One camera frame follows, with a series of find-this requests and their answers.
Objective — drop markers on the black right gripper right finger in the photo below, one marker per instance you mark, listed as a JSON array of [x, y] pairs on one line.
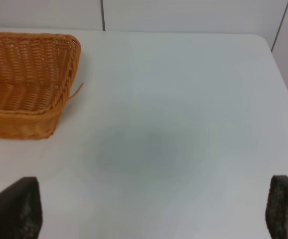
[[276, 213]]

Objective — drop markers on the orange wicker basket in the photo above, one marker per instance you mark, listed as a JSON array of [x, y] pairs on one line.
[[37, 71]]

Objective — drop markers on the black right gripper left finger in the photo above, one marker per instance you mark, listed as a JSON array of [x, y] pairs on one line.
[[21, 215]]

